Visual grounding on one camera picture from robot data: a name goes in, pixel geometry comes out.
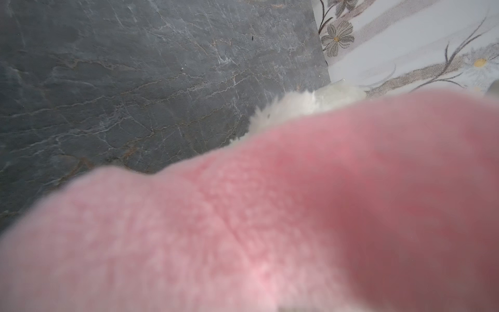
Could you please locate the pink fleece teddy hoodie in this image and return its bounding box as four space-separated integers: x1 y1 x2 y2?
1 90 498 311

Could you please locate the white plush teddy bear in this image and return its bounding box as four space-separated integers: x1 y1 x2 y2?
229 80 367 146

